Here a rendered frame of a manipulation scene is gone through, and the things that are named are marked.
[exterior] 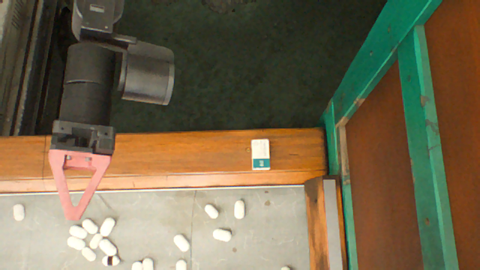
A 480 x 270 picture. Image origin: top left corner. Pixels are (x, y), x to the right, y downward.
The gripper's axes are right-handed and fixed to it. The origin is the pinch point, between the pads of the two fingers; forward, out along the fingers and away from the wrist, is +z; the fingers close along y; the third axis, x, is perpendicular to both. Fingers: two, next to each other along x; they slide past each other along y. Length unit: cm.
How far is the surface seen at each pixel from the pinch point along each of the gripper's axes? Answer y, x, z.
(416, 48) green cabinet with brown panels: -19.0, -32.8, -18.2
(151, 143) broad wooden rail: 40.7, -14.6, -18.9
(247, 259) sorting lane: 36, -35, 4
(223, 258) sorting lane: 37.8, -30.4, 3.8
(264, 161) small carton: 31, -36, -15
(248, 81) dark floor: 106, -60, -63
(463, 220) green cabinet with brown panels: -22.4, -34.0, 0.4
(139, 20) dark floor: 120, -19, -87
